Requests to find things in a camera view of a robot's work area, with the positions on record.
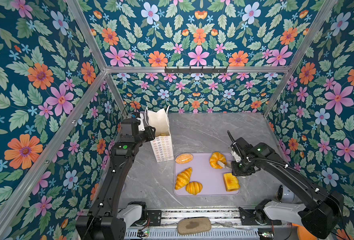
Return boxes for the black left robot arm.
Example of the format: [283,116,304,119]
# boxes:
[76,114,155,240]

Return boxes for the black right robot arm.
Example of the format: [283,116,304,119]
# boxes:
[230,136,344,239]

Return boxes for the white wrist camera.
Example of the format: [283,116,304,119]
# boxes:
[134,112,145,132]
[231,151,242,163]

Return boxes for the ring shaped golden bread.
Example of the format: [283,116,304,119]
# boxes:
[210,152,227,169]

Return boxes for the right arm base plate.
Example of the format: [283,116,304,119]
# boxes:
[238,207,283,226]

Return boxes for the lilac silicone mat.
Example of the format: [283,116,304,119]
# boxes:
[174,153,240,197]

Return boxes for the golden croissant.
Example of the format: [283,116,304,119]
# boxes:
[174,168,193,190]

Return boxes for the white handled tongs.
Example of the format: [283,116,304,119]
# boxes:
[217,161,232,170]

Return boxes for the black hook rail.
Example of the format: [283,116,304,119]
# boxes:
[164,66,228,74]

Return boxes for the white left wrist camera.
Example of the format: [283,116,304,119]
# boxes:
[134,112,145,132]

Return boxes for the round sesame bun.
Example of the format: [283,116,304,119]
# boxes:
[175,153,194,165]

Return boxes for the brown stone-like sponge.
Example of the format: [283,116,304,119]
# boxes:
[177,217,212,236]

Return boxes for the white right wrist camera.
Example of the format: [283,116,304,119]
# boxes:
[231,151,242,163]

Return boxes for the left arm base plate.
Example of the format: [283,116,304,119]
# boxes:
[126,210,162,228]

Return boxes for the square toast slice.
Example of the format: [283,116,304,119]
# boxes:
[223,173,240,192]

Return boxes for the small ridged shell bread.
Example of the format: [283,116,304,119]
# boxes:
[186,182,203,195]

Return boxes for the white patterned paper bag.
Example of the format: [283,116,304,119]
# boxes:
[144,106,174,163]

